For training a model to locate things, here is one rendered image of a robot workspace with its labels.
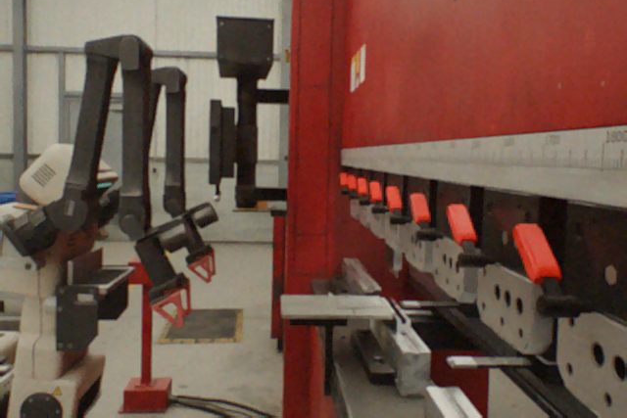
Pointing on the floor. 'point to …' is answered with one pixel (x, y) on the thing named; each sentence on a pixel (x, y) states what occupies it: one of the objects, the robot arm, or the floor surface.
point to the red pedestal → (158, 394)
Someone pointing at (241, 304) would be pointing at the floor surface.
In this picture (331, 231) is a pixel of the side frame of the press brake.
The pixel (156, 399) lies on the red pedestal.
